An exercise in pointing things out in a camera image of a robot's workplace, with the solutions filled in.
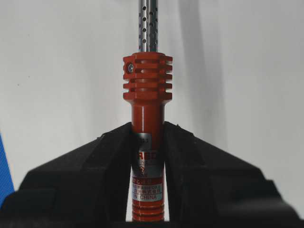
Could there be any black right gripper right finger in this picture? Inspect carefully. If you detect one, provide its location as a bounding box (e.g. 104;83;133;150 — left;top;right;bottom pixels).
163;122;304;228

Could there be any large white base board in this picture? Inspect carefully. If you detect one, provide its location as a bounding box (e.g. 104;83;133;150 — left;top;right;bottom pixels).
0;0;304;214

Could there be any blue table cloth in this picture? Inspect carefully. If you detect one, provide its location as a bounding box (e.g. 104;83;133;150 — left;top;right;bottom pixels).
0;136;14;206

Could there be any red handled soldering iron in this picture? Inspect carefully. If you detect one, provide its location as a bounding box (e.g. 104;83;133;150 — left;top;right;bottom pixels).
123;0;172;222

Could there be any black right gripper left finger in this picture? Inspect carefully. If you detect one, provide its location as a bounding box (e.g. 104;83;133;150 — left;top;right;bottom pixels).
0;123;132;228

